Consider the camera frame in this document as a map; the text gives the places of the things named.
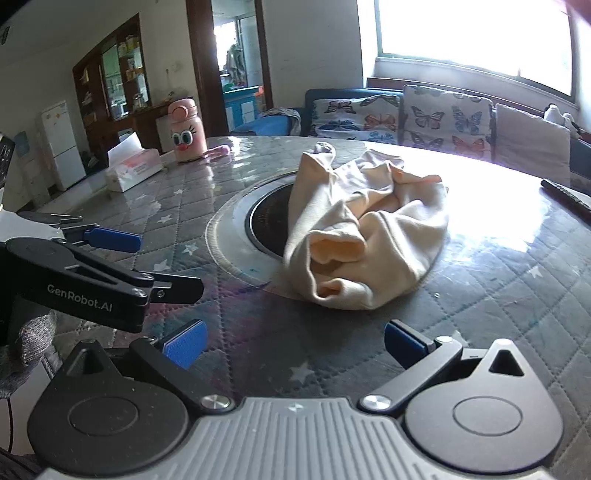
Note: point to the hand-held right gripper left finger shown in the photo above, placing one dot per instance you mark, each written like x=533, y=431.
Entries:
x=184, y=344

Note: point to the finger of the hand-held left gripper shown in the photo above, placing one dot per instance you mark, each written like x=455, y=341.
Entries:
x=182, y=290
x=115, y=240

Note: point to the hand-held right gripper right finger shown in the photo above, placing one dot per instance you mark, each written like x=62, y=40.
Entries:
x=404, y=344

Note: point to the cream cotton garment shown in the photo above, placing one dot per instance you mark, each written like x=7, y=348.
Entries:
x=392, y=240

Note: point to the person's left hand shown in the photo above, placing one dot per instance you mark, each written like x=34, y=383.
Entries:
x=32, y=337

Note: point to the white tissue box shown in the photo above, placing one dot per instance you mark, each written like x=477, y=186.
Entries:
x=131, y=170

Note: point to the water dispenser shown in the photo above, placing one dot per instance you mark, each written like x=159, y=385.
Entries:
x=30, y=175

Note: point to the white refrigerator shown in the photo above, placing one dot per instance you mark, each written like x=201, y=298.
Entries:
x=62, y=143

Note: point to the round black built-in cooktop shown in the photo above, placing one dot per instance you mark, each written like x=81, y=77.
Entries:
x=268, y=217

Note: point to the pink cartoon water bottle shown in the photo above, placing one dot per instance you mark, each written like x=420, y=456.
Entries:
x=187, y=131

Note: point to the dark wooden display cabinet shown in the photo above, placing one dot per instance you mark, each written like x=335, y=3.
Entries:
x=97, y=83

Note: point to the blue blanket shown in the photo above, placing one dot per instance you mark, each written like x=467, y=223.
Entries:
x=258, y=125

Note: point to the blue cabinet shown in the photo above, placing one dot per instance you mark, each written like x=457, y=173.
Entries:
x=242, y=106

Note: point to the grey striped cloth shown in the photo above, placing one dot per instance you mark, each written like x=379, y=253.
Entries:
x=284, y=117

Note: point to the black remote control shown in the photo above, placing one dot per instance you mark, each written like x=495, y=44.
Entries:
x=565, y=194

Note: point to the butterfly print cushion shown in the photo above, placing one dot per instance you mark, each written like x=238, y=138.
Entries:
x=443, y=120
x=355, y=120

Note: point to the dark blue sofa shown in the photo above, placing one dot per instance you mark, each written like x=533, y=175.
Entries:
x=351, y=92

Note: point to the white plush toy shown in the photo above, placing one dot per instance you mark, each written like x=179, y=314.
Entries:
x=561, y=120

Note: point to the window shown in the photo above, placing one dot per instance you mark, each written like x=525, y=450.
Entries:
x=461, y=37

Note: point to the dark wooden doorway frame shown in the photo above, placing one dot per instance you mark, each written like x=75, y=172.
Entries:
x=201, y=69

